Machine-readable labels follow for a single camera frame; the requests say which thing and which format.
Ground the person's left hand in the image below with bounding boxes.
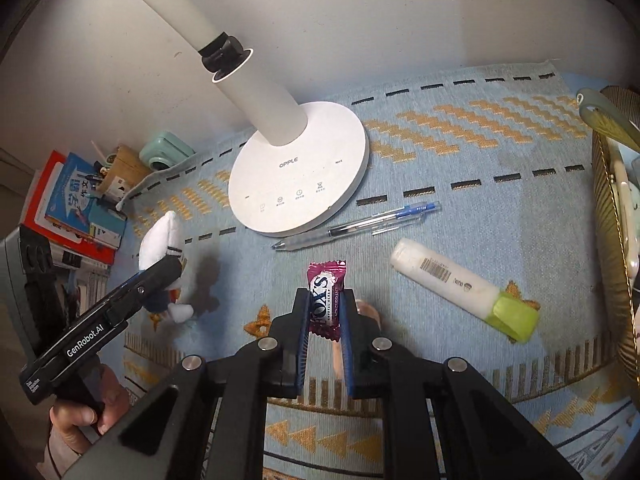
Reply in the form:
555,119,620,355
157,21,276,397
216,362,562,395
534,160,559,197
49,364,129,439

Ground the purple Fox's candy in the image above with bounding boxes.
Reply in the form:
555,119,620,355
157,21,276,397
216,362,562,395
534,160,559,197
307,260,347,341

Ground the white desk lamp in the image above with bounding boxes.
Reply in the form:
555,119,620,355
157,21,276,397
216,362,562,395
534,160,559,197
142,0,370,237

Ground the stack of books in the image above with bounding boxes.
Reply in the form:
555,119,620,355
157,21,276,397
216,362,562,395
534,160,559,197
21,151,126,312

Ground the white blue goose plush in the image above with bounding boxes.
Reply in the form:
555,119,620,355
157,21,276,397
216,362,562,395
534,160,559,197
138,210,194,324

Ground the brown pen holder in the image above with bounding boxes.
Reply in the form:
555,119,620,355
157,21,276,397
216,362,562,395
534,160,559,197
96,144,152,204

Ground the patterned blue table mat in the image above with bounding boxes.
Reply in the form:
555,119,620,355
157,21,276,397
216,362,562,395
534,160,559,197
105,63,639,479

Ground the white green highlighter marker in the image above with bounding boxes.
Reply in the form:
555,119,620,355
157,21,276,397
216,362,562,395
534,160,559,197
390,238,539,344

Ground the clear blue ballpoint pen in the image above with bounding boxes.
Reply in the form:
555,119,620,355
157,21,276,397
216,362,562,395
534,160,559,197
271,202,442,252

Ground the mint green mini printer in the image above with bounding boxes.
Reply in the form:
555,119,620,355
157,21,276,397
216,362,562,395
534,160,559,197
139,131,195,171

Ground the gold ribbed glass plate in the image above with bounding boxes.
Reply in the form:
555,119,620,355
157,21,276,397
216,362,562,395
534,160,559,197
591,84,640,386

